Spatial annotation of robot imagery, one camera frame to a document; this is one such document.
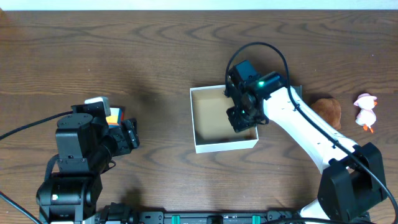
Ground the white cardboard box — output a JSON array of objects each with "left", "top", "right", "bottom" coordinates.
[{"left": 190, "top": 85, "right": 259, "bottom": 154}]

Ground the yellow grey toy truck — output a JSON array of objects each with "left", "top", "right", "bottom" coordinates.
[{"left": 292, "top": 85, "right": 302, "bottom": 98}]

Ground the brown plush toy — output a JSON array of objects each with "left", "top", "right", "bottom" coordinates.
[{"left": 310, "top": 98, "right": 341, "bottom": 130}]

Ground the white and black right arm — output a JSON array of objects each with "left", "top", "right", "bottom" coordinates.
[{"left": 226, "top": 60, "right": 390, "bottom": 223}]

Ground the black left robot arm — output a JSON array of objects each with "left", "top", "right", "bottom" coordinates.
[{"left": 36, "top": 113, "right": 139, "bottom": 223}]

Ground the multicoloured puzzle cube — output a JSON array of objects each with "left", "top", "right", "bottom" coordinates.
[{"left": 106, "top": 108, "right": 124, "bottom": 127}]

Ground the pink duck figurine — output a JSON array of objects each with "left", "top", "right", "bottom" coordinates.
[{"left": 353, "top": 93, "right": 377, "bottom": 133}]

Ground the black mounting rail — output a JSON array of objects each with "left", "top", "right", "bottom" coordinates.
[{"left": 99, "top": 202, "right": 302, "bottom": 224}]

